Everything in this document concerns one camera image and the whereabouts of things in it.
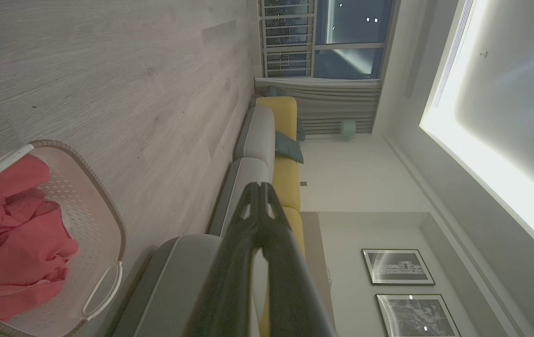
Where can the round ceiling smoke detector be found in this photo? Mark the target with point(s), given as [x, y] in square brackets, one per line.
[483, 54]

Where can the pink red cloth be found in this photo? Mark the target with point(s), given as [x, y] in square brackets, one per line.
[14, 234]

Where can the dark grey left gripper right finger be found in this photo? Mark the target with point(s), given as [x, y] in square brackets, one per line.
[290, 281]

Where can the grey and yellow sofa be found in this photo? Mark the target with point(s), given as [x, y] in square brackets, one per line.
[259, 135]

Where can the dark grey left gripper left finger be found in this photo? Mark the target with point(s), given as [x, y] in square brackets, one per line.
[231, 262]

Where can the grey window frame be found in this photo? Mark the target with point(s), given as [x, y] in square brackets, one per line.
[348, 45]

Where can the large teal cushion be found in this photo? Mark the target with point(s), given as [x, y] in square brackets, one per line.
[288, 147]

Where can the black framed monochrome picture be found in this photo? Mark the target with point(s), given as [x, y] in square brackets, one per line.
[416, 317]
[398, 267]

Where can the grey pleated curtain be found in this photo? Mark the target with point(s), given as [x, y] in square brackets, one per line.
[332, 105]

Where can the small teal cushion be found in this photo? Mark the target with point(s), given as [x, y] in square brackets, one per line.
[300, 130]

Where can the long ceiling air vent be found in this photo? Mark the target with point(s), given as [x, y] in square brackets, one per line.
[453, 51]

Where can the white balcony railing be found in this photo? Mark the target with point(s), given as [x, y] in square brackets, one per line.
[288, 40]

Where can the white perforated laundry basket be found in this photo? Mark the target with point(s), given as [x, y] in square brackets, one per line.
[91, 220]

